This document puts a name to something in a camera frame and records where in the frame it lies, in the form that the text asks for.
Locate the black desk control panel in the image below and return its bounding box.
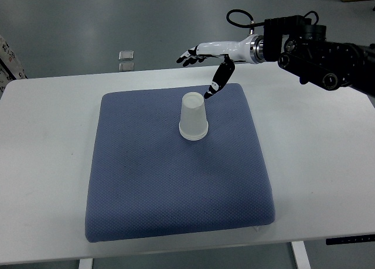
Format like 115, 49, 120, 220
325, 234, 375, 246

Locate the white right table leg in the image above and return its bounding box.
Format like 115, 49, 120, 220
291, 241, 311, 269

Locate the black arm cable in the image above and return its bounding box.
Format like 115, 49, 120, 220
226, 9, 320, 28

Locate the blue textured cushion pad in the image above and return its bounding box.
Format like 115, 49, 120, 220
85, 83, 275, 243

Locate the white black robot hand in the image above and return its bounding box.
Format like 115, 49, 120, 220
176, 35, 264, 99

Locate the white paper cup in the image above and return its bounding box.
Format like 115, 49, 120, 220
180, 131, 207, 141
179, 92, 209, 135

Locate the white table leg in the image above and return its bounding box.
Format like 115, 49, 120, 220
79, 258, 93, 269
291, 241, 311, 269

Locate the white left table leg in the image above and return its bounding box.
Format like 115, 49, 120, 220
79, 258, 93, 269

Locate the lower metal floor plate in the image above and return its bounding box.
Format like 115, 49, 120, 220
119, 62, 135, 72

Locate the white paper cup on cushion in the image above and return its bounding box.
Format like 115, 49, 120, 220
180, 131, 207, 141

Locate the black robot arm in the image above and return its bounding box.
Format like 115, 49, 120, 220
177, 15, 374, 98

